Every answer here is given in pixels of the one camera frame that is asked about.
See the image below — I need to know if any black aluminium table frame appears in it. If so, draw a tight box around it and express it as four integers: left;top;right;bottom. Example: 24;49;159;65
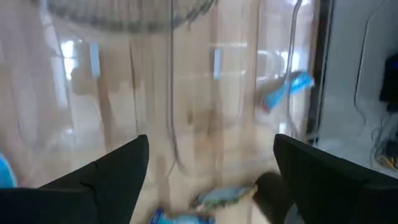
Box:
306;0;336;146

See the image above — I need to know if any round woven wicker tray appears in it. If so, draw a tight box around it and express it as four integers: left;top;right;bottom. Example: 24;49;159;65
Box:
46;0;219;34

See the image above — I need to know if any yellow cable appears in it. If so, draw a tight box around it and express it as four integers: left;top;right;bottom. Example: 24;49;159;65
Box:
375;154;398;171

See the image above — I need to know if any black box blue light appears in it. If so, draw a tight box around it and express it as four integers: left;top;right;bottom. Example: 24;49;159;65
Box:
379;54;398;113

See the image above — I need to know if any green granola bar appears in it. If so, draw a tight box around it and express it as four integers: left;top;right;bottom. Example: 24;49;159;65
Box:
190;184;259;213

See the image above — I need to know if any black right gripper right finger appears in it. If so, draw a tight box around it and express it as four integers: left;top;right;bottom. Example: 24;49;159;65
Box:
273;133;398;224

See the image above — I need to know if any blue granola bar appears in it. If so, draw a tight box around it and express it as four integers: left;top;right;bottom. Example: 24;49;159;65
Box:
261;70;315;111
0;151;17;189
149;207;216;224

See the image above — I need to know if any clear plastic bin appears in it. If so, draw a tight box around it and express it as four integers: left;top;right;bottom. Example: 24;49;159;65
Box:
18;0;175;164
253;0;315;135
167;0;262;178

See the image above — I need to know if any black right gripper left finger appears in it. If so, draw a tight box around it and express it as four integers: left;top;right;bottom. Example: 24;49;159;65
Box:
0;134;150;224

